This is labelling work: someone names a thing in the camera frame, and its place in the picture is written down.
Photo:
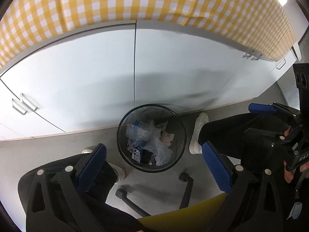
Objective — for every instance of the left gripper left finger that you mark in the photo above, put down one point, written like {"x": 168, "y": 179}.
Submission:
{"x": 73, "y": 181}

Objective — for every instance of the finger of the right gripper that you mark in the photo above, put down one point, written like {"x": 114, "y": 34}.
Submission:
{"x": 267, "y": 135}
{"x": 263, "y": 108}

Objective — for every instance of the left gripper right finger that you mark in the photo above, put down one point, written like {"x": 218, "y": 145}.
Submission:
{"x": 251, "y": 204}

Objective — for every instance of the silver pill blister pack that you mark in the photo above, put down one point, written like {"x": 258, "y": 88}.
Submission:
{"x": 136, "y": 155}

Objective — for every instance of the clear plastic wrap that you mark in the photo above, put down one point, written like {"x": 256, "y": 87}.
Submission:
{"x": 161, "y": 154}

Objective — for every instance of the blue plastic bag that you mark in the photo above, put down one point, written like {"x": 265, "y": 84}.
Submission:
{"x": 134, "y": 139}

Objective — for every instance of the black mesh trash bin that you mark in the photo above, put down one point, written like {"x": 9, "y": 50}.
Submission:
{"x": 143, "y": 114}

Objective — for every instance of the person's right hand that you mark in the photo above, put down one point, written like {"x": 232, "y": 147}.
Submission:
{"x": 289, "y": 175}

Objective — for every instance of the person's left leg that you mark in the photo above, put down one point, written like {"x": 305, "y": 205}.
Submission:
{"x": 110, "y": 218}

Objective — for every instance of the black office chair base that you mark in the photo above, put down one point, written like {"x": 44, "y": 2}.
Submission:
{"x": 122, "y": 194}

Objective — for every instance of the white left shoe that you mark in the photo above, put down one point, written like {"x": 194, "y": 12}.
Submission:
{"x": 120, "y": 172}

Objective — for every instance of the white shoe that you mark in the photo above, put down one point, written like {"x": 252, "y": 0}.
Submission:
{"x": 120, "y": 172}
{"x": 194, "y": 146}

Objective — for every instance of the white right shoe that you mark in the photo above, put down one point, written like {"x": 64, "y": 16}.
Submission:
{"x": 194, "y": 146}

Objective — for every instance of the yellow checkered tablecloth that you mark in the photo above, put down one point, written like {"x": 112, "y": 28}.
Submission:
{"x": 261, "y": 25}

